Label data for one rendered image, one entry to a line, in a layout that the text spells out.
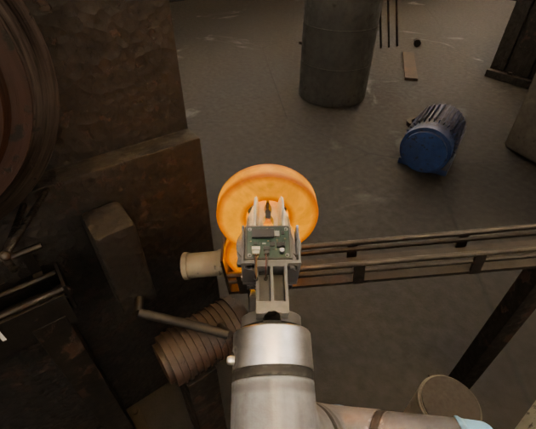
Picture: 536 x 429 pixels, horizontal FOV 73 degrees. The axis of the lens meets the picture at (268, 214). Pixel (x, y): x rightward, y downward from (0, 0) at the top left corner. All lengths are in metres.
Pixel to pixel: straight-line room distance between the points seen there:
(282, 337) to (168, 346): 0.50
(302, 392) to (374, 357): 1.10
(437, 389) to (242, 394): 0.55
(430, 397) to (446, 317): 0.85
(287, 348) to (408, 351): 1.16
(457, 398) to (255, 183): 0.60
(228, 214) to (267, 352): 0.24
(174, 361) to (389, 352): 0.89
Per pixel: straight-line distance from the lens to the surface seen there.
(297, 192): 0.53
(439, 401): 0.87
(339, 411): 0.50
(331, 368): 1.43
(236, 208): 0.54
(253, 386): 0.40
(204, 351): 0.87
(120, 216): 0.76
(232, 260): 0.77
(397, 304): 1.65
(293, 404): 0.39
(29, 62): 0.59
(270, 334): 0.40
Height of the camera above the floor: 1.26
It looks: 40 degrees down
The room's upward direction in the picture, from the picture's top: 1 degrees clockwise
